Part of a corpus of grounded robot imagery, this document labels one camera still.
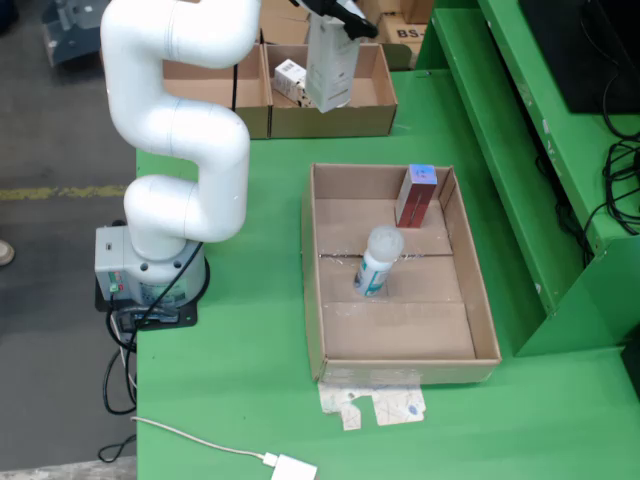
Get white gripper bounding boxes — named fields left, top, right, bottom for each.
left=292, top=0, right=380, bottom=41

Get tall white carton box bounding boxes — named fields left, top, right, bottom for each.
left=304, top=12, right=360, bottom=114

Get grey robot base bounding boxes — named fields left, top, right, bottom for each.
left=94, top=224, right=209, bottom=321

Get brown printed cardboard box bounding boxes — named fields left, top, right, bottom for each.
left=377, top=13, right=427, bottom=47

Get white box black cow spots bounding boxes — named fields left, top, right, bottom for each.
left=273, top=58, right=309, bottom=109

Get divided cardboard box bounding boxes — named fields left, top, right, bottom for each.
left=160, top=41, right=414, bottom=141

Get red box holographic end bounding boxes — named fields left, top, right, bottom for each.
left=393, top=163, right=439, bottom=230

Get shallow cardboard tray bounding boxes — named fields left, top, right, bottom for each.
left=301, top=163, right=502, bottom=386

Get black monitor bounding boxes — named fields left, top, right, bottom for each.
left=517, top=0, right=640, bottom=115

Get white bottle translucent cap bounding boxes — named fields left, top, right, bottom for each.
left=352, top=224, right=405, bottom=300

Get grey metal cart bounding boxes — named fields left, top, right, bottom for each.
left=41, top=0, right=109, bottom=68

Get torn paper scrap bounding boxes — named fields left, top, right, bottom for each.
left=317, top=382, right=429, bottom=432

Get long black arm cable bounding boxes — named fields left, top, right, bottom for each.
left=97, top=59, right=239, bottom=464

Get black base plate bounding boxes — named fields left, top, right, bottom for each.
left=94, top=294, right=199, bottom=331

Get black power cable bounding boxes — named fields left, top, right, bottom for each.
left=102, top=299, right=139, bottom=416

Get white adapter with cable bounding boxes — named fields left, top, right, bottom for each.
left=130, top=415, right=319, bottom=480

